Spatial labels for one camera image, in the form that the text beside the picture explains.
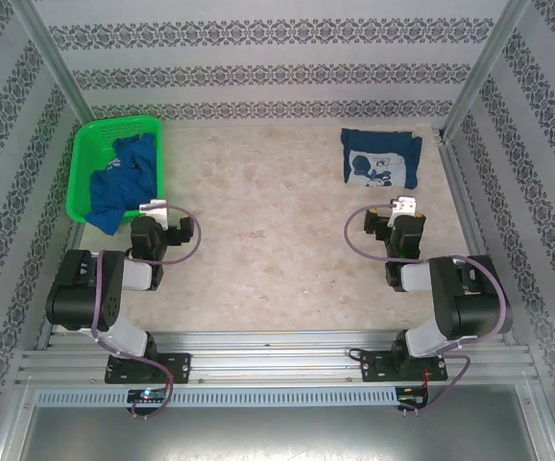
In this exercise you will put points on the bright blue printed t-shirt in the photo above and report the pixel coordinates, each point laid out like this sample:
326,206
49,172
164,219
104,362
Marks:
114,192

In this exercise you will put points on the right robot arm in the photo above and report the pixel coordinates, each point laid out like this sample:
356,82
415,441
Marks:
469,307

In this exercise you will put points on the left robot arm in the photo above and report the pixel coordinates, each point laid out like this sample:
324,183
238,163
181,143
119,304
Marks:
71,298

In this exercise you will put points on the folded navy printed t-shirt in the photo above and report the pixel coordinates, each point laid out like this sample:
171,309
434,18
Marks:
378,163

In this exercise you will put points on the green plastic basket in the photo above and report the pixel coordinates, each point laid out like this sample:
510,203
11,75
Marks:
114,127

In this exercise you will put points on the small circuit board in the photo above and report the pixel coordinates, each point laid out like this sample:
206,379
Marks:
145,395
412,396

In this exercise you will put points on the grey metal sheet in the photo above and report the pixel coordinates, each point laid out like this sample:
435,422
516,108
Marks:
277,437

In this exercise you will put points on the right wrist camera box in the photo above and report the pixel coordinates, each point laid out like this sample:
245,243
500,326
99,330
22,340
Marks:
406,204

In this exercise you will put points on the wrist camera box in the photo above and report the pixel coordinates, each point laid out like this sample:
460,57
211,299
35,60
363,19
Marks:
406,204
155,206

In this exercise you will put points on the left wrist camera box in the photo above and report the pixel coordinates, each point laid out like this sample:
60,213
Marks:
155,206

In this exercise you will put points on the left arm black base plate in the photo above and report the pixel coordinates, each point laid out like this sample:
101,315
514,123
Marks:
181,367

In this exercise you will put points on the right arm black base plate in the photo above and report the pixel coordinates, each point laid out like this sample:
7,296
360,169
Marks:
373,370

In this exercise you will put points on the aluminium mounting rail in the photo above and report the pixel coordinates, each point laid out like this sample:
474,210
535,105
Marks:
272,355

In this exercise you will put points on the aluminium corner post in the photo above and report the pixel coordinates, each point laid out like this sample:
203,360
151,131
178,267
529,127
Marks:
491,57
52,57

